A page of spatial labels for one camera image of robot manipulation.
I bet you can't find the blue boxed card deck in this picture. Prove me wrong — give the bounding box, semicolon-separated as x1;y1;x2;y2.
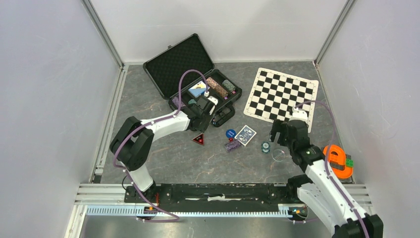
188;81;207;98

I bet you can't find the green toy brick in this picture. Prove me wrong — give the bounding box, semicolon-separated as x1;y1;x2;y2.
345;159;354;168

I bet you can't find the orange tape dispenser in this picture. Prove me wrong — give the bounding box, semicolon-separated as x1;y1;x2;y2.
327;144;354;179

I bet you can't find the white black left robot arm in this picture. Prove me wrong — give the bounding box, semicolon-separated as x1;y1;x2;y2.
109;96;218;202

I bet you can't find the purple chip stack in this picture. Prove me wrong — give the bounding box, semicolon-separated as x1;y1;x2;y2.
172;97;185;108
224;139;242;153

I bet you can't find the blue small blind button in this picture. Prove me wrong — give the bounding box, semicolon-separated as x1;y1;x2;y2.
225;129;236;138

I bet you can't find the blue patterned card deck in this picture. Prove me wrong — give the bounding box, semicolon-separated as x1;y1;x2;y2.
235;125;257;146

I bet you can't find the green poker chip pair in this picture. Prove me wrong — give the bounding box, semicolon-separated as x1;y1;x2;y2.
261;142;270;154

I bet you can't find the purple chip stack front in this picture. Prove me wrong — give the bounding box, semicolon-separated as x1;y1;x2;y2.
172;97;185;108

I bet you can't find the green chip stack upper row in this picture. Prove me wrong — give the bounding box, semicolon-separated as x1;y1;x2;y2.
222;79;236;94

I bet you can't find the pink chip stack upper row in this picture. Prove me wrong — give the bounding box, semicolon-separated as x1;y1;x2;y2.
206;77;228;99

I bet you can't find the red black all-in triangle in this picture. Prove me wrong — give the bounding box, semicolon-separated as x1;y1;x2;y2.
192;133;204;146

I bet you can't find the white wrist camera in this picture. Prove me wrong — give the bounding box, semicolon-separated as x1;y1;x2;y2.
204;92;218;106
289;108;309;124

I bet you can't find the clear round disc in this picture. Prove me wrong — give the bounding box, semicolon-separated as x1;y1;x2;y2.
272;149;286;163

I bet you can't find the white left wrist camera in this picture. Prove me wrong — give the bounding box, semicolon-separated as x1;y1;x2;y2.
204;92;218;106

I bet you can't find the black poker set case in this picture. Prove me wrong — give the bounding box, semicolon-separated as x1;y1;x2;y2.
143;33;242;127

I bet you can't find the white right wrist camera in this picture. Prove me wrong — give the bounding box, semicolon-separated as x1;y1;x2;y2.
289;108;309;124

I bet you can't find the black white chessboard mat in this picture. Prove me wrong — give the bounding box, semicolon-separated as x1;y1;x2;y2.
243;67;319;122

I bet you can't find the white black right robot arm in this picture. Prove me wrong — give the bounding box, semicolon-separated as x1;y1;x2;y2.
270;119;384;238

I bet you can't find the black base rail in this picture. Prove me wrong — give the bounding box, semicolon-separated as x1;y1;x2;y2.
124;183;308;214

